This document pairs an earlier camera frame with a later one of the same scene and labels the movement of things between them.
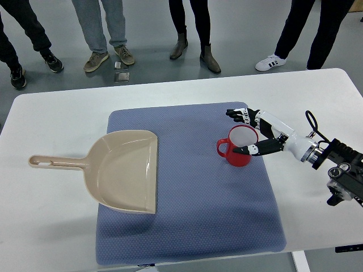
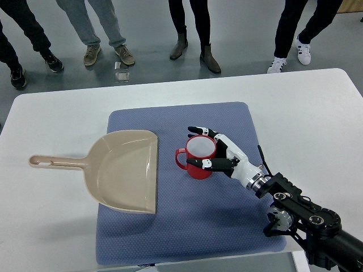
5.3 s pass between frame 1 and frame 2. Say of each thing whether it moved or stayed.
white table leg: stayed
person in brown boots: stayed
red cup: moved
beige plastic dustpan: stayed
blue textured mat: stayed
